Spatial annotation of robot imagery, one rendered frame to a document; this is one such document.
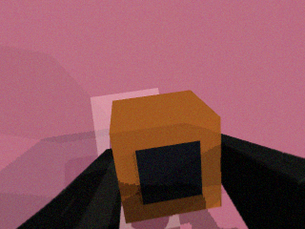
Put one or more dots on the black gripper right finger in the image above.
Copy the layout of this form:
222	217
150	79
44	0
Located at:
266	186

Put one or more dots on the orange block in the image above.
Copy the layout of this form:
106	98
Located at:
167	154

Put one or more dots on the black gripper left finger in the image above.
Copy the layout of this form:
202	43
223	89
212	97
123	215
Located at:
91	201

